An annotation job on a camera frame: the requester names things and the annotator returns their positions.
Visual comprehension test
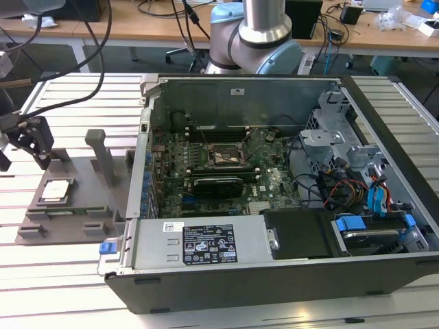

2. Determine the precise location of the silver CPU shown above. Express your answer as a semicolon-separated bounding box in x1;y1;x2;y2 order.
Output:
40;180;71;202

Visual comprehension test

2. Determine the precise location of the CPU socket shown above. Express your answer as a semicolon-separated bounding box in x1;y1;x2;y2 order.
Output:
202;141;250;169

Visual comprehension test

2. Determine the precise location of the grey parts rack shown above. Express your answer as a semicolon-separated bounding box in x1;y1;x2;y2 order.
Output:
16;128;137;246

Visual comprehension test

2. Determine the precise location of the green RAM stick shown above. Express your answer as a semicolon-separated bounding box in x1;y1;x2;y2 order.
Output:
47;207;108;216
191;171;257;181

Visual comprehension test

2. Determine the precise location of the crumpled white paper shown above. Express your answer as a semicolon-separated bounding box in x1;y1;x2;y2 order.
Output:
21;12;58;31

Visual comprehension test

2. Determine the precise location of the wide black device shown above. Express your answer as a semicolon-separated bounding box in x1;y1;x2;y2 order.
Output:
0;0;104;22

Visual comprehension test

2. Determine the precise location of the blue case latch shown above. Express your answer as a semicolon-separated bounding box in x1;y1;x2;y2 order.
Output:
98;241;119;256

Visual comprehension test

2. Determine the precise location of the grey power supply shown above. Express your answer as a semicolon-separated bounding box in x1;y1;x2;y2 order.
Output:
132;218;276;270

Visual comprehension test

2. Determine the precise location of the office chair base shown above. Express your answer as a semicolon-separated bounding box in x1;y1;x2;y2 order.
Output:
165;47;206;73

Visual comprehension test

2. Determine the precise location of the RAM slot with white clips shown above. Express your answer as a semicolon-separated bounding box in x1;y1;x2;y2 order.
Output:
185;126;250;132
187;167;256;173
185;133;250;139
188;172;261;182

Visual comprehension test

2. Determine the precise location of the black graphics card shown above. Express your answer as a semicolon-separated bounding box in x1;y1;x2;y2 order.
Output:
191;176;245;199

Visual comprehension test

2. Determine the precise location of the small silver heatsink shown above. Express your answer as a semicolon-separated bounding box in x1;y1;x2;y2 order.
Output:
248;201;272;214

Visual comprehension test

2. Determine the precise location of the green motherboard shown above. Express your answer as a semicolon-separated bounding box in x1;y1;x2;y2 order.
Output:
149;125;305;219

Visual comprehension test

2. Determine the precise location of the black plastic shroud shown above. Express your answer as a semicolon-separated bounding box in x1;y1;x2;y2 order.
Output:
262;209;339;260

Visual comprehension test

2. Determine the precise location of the white power strip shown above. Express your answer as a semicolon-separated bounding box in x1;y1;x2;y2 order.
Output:
297;54;316;75

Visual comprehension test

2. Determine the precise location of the black and grey PC case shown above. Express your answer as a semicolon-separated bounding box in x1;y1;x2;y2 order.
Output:
97;72;439;315

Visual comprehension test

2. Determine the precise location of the silver metal drive cage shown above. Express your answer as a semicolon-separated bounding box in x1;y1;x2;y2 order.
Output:
297;89;387;193

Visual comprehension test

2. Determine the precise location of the tall black box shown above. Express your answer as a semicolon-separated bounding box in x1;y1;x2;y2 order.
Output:
285;0;324;40

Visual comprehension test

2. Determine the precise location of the hard disk in blue carrier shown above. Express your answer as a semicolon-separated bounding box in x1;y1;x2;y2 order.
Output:
331;212;418;257

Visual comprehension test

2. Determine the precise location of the small black box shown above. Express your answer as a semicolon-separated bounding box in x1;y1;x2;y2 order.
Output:
340;5;364;25

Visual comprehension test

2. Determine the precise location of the teal plastic bin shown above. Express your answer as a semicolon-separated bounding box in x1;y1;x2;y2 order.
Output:
369;55;409;77

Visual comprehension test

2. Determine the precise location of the clear plastic bag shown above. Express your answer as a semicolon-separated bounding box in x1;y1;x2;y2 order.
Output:
373;5;412;34

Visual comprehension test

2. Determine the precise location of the white box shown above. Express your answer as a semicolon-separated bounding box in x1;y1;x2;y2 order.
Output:
410;19;439;38

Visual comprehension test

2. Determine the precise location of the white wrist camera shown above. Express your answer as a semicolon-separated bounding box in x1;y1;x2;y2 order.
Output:
0;51;14;79

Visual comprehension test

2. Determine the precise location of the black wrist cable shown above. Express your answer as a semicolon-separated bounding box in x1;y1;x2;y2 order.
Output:
13;0;114;119

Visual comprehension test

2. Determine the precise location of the wooden desk with white frame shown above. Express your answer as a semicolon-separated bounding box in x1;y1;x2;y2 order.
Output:
0;3;439;75

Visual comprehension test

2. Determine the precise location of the black wire bundle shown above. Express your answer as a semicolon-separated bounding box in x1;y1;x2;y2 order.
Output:
316;156;370;210

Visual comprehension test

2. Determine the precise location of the blue hanging cable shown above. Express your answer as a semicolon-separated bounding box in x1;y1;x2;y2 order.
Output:
324;34;333;75

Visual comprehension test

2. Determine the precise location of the blue flat data cable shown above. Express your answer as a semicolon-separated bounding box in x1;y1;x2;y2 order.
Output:
367;173;389;217

